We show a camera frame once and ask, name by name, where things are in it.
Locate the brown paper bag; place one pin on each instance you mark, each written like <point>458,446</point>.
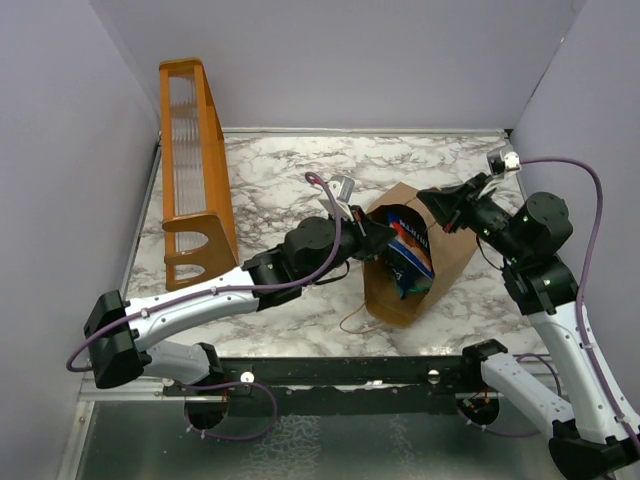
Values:
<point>450,253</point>

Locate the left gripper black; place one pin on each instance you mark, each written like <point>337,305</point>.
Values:
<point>371,237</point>

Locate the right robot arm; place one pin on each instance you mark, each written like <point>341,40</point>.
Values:
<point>588,432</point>

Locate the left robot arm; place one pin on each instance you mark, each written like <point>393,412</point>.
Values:
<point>128,340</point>

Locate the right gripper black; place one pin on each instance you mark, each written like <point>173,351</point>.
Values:
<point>445,201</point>

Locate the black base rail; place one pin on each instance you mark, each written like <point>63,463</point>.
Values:
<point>342,386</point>

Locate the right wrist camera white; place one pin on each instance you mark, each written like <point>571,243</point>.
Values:
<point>503,161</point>

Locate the orange wooden rack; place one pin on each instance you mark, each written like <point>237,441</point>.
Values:
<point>198,218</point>

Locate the green snack packet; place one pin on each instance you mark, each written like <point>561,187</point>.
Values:
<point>406,285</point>

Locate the dark blue snack packet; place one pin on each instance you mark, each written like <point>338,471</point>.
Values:
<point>409,253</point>

